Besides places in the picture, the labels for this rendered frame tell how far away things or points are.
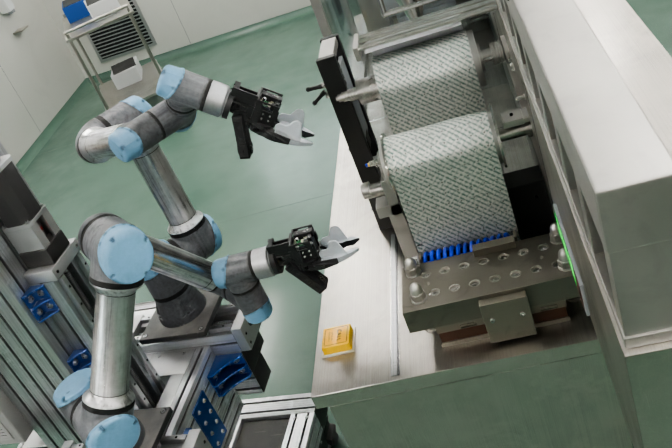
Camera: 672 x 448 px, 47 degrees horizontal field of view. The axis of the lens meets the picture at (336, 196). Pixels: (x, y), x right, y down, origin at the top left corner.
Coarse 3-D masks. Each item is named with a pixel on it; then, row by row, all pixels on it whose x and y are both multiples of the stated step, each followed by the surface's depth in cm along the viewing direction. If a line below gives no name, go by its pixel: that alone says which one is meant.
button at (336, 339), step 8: (328, 328) 188; (336, 328) 187; (344, 328) 186; (328, 336) 186; (336, 336) 185; (344, 336) 184; (352, 336) 186; (328, 344) 183; (336, 344) 182; (344, 344) 182; (328, 352) 183; (336, 352) 183
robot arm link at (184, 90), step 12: (168, 72) 168; (180, 72) 169; (192, 72) 171; (168, 84) 168; (180, 84) 168; (192, 84) 169; (204, 84) 169; (168, 96) 169; (180, 96) 169; (192, 96) 169; (204, 96) 169; (180, 108) 173; (192, 108) 175
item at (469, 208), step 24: (408, 192) 174; (432, 192) 173; (456, 192) 173; (480, 192) 172; (504, 192) 172; (408, 216) 177; (432, 216) 177; (456, 216) 176; (480, 216) 176; (504, 216) 176; (432, 240) 180; (456, 240) 180
